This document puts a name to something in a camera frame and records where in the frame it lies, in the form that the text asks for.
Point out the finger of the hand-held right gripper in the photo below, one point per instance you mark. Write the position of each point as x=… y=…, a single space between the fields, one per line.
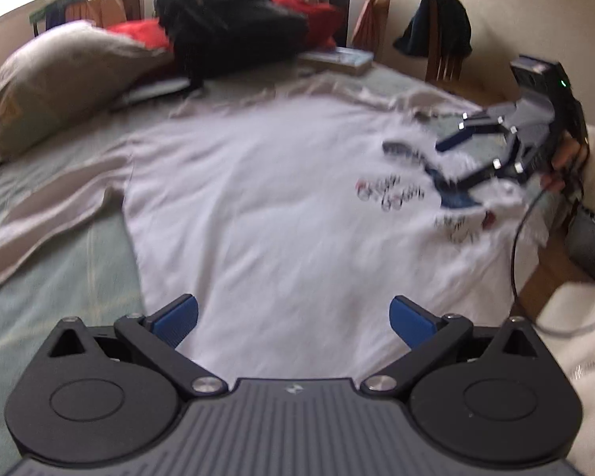
x=456 y=198
x=448 y=144

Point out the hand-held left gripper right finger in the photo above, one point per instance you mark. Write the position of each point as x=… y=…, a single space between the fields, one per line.
x=411 y=325

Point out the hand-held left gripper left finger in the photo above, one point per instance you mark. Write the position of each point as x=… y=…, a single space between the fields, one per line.
x=178 y=320

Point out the white t-shirt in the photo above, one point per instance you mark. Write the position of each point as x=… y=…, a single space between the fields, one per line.
x=277 y=208

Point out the person's right hand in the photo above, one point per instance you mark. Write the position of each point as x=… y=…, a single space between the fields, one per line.
x=563 y=156

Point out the wooden chair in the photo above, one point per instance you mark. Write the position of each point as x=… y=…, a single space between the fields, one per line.
x=441 y=67

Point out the green checked bedspread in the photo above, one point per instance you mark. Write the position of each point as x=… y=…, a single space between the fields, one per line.
x=79 y=277

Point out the dark teal garment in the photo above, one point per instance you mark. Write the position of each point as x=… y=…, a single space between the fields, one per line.
x=441 y=20

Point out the paperback book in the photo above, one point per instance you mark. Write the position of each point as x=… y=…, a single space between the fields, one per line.
x=337 y=59

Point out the dark grey pack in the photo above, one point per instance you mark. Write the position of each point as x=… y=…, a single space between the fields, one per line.
x=590 y=248

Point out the pink curtain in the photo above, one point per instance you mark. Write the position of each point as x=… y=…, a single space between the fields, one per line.
x=372 y=20

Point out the red cushion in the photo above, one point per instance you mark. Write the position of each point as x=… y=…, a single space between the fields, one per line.
x=317 y=20

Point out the dark hanging jacket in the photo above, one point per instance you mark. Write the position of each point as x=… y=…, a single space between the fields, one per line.
x=337 y=0

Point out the white fleece clothing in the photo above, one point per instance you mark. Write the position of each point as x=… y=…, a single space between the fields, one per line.
x=585 y=382

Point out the black backpack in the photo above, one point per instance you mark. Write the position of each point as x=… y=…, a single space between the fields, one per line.
x=228 y=25

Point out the grey-green pillow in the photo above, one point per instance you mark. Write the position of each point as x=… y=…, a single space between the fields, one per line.
x=64 y=74

